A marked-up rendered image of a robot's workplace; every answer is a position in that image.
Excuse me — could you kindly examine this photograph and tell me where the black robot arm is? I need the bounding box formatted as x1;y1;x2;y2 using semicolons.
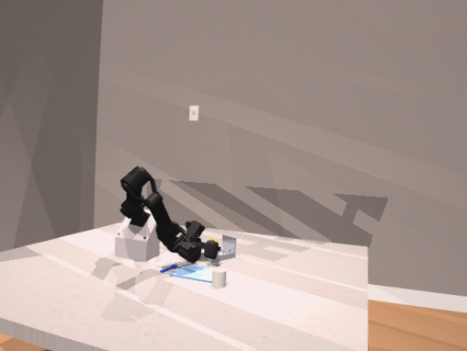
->
120;166;205;263

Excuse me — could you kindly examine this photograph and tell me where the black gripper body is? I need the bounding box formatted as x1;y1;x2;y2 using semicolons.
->
186;237;219;259

